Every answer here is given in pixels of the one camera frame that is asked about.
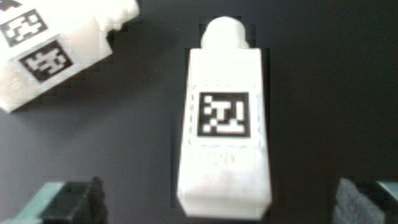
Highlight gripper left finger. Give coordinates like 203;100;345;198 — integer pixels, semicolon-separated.
17;177;109;224

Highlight white table leg with tags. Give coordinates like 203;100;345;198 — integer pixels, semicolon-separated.
177;16;273;220

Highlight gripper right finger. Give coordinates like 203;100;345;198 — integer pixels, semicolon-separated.
333;178;398;224

